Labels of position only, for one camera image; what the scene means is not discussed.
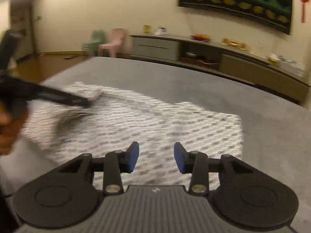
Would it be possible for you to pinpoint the white patterned garment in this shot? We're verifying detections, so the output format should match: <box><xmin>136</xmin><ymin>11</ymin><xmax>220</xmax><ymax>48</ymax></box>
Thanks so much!
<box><xmin>22</xmin><ymin>82</ymin><xmax>244</xmax><ymax>187</ymax></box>

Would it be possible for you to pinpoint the person's left hand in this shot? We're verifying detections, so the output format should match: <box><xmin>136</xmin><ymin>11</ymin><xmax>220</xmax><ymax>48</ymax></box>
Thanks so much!
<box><xmin>0</xmin><ymin>103</ymin><xmax>28</xmax><ymax>156</ymax></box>

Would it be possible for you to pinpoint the green plastic child chair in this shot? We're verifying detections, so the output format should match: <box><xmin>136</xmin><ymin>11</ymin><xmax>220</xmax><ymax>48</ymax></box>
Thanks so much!
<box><xmin>82</xmin><ymin>30</ymin><xmax>107</xmax><ymax>57</ymax></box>

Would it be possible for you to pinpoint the pink plastic child chair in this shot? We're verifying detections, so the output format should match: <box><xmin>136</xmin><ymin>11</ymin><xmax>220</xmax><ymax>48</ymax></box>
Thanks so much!
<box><xmin>98</xmin><ymin>28</ymin><xmax>128</xmax><ymax>58</ymax></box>

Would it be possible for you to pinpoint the long grey tv cabinet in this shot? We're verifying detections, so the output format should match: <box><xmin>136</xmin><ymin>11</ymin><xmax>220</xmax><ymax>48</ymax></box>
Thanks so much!
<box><xmin>131</xmin><ymin>34</ymin><xmax>310</xmax><ymax>104</ymax></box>

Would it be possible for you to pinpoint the gold ornament set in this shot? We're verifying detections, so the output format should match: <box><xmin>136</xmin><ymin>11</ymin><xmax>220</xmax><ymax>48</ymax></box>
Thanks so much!
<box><xmin>221</xmin><ymin>38</ymin><xmax>248</xmax><ymax>50</ymax></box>

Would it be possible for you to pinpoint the orange fruit plate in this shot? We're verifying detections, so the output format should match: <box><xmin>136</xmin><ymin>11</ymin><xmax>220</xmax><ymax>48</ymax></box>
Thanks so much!
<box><xmin>191</xmin><ymin>34</ymin><xmax>210</xmax><ymax>42</ymax></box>

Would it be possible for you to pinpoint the gold tissue box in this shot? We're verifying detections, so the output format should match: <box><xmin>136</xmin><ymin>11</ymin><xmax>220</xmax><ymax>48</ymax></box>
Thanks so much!
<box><xmin>267</xmin><ymin>53</ymin><xmax>280</xmax><ymax>67</ymax></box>

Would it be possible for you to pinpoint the yellow cup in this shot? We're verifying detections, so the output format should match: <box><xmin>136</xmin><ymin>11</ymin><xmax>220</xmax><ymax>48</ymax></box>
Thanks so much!
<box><xmin>143</xmin><ymin>25</ymin><xmax>151</xmax><ymax>34</ymax></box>

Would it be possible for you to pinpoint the white storage box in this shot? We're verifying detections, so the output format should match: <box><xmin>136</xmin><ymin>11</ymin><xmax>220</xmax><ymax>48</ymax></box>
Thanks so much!
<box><xmin>279</xmin><ymin>56</ymin><xmax>305</xmax><ymax>77</ymax></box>

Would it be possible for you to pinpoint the white power adapter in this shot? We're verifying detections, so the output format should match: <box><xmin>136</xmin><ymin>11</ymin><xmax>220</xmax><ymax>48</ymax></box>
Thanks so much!
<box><xmin>154</xmin><ymin>27</ymin><xmax>167</xmax><ymax>36</ymax></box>

